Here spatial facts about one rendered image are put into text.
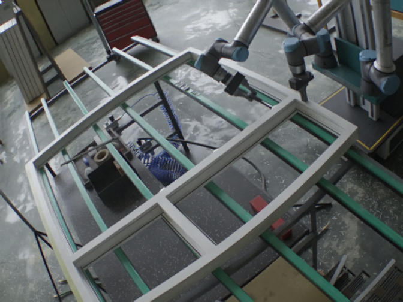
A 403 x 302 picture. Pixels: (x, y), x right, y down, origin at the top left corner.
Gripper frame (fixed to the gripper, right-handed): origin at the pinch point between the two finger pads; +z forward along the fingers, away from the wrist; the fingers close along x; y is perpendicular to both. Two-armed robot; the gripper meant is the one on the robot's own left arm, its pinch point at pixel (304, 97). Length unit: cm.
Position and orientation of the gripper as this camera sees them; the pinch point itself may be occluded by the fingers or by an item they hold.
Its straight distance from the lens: 188.7
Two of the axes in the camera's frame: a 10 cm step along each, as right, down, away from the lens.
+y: -5.4, -4.3, 7.3
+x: -7.8, 5.7, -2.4
